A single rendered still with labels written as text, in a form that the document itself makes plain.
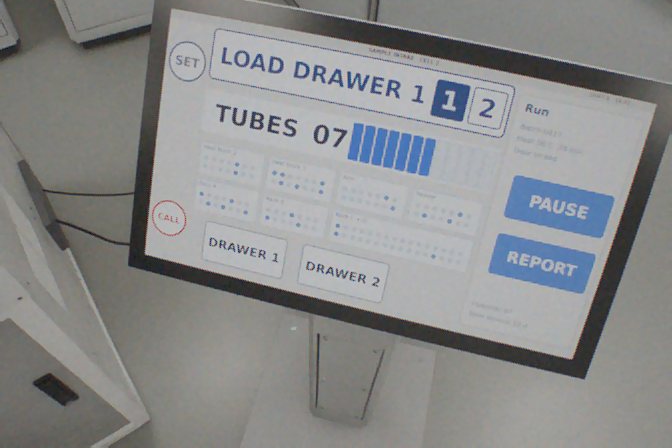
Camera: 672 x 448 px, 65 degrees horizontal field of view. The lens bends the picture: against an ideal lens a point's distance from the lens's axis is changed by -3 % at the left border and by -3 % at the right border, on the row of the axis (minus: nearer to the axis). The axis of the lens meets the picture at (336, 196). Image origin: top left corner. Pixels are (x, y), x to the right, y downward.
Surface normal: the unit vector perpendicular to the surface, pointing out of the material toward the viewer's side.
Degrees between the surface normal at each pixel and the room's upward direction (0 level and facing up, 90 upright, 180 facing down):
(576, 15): 90
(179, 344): 0
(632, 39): 90
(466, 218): 50
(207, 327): 0
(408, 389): 5
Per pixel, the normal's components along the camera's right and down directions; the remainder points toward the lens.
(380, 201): -0.16, 0.22
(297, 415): 0.04, -0.58
